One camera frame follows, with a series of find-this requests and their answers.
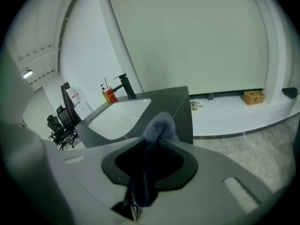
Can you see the red paper cup with straw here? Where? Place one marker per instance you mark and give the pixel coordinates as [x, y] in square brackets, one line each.
[110, 95]

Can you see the small black bag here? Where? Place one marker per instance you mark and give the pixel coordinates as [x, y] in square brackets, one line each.
[290, 92]

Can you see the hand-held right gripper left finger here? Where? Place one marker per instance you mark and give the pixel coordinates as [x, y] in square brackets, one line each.
[82, 172]

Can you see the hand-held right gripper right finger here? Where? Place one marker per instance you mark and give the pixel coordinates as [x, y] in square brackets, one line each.
[211, 184]

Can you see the wooden tissue box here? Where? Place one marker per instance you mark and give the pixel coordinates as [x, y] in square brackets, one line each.
[254, 98]

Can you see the ceiling tube lamp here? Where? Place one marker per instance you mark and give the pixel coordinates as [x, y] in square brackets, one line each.
[27, 73]

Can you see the small metal fittings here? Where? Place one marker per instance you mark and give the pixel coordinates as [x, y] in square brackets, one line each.
[195, 105]

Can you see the white sink basin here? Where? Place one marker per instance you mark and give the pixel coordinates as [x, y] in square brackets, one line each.
[122, 116]

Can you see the dark blue cloth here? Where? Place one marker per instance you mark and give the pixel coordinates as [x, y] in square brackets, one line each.
[159, 125]

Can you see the black faucet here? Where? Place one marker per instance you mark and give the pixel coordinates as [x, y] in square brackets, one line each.
[129, 88]

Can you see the black office chair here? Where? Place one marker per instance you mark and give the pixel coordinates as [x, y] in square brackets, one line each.
[53, 128]
[66, 125]

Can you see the green pump soap bottle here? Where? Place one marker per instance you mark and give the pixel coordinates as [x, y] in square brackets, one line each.
[104, 95]

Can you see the dark wooden vanity cabinet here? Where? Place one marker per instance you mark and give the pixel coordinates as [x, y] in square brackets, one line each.
[168, 99]

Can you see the dark wooden boards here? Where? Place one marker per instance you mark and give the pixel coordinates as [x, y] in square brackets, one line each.
[68, 102]

